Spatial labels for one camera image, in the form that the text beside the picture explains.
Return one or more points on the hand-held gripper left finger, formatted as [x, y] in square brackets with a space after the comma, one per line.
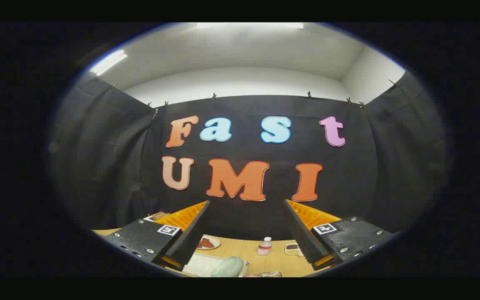
[190, 239]

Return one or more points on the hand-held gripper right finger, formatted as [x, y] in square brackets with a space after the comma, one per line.
[302, 237]

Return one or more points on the pale green plate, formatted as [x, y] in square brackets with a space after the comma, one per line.
[228, 266]

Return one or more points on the cream plate with meat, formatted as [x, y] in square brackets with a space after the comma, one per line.
[216, 246]

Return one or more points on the white divided tray with beans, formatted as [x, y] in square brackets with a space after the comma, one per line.
[292, 249]

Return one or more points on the red brown meat piece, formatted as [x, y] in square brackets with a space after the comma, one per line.
[206, 243]

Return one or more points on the clear bottle white cap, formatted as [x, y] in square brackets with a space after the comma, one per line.
[264, 248]

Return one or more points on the cream white toaster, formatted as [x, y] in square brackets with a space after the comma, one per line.
[150, 216]

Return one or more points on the black backdrop cloth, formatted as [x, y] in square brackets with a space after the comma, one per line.
[248, 216]

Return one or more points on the long ceiling light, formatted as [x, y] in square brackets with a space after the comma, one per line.
[108, 62]

